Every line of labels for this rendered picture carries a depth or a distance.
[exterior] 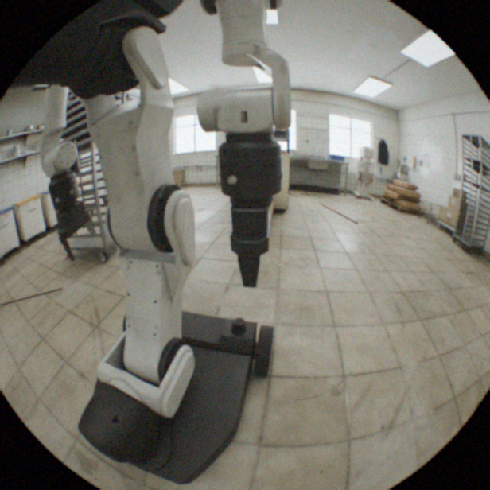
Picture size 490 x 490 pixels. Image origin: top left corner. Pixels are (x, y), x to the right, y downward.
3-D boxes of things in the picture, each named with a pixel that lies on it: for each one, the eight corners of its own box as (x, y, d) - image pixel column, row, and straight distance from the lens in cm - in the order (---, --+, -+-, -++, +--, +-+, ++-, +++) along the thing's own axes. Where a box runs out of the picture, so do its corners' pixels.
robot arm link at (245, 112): (282, 169, 25) (280, 79, 25) (197, 170, 27) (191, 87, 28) (281, 157, 36) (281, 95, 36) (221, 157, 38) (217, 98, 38)
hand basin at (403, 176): (413, 195, 610) (416, 157, 614) (403, 192, 587) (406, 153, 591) (396, 189, 691) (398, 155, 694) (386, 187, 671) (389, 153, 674)
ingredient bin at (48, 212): (52, 233, 397) (45, 190, 391) (42, 232, 456) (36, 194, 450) (73, 223, 421) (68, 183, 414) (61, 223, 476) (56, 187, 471)
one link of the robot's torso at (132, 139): (177, 269, 42) (119, 19, 34) (117, 260, 52) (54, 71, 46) (201, 222, 51) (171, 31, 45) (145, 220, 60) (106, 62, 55)
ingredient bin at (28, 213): (27, 248, 377) (17, 201, 370) (19, 246, 437) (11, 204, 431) (48, 235, 394) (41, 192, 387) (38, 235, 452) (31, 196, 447)
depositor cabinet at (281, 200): (250, 196, 411) (250, 154, 405) (286, 198, 406) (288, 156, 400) (235, 211, 289) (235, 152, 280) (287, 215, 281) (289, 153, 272)
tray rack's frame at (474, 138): (466, 242, 435) (476, 145, 444) (482, 254, 412) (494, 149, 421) (451, 239, 382) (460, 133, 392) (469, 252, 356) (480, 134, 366)
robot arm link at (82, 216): (69, 242, 54) (53, 197, 51) (54, 239, 63) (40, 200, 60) (99, 216, 61) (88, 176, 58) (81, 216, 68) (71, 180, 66)
